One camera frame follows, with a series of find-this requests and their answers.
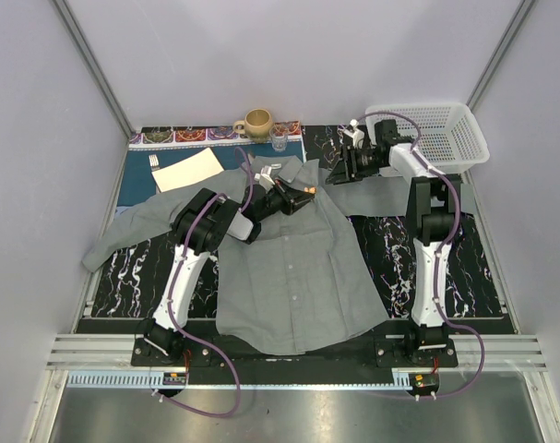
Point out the silver fork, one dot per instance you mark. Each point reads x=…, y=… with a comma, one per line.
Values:
x=154, y=163

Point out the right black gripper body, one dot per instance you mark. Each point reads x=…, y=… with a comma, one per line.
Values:
x=359, y=162

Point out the blue patterned placemat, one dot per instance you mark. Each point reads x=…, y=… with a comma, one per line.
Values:
x=171, y=144

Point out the beige square plate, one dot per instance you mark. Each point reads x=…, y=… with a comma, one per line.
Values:
x=189, y=171

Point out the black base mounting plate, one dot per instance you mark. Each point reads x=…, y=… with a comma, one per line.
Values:
x=366, y=360

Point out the white plastic mesh basket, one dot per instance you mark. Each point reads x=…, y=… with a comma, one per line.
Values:
x=451, y=140

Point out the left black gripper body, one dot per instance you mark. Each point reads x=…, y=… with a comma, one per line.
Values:
x=279, y=200

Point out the small clear glass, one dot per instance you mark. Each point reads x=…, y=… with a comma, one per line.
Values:
x=279, y=137

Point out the grey button shirt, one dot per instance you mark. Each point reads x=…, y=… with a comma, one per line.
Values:
x=303, y=284

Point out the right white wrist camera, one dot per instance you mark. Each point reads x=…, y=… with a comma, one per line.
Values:
x=353, y=136

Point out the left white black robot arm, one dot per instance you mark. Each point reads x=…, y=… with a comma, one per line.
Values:
x=199, y=230

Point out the black marble pattern mat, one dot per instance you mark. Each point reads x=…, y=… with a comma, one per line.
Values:
x=133, y=279

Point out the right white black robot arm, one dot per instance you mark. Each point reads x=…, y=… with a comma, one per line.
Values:
x=432, y=217

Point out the tan ceramic mug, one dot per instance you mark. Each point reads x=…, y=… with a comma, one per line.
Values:
x=255, y=125

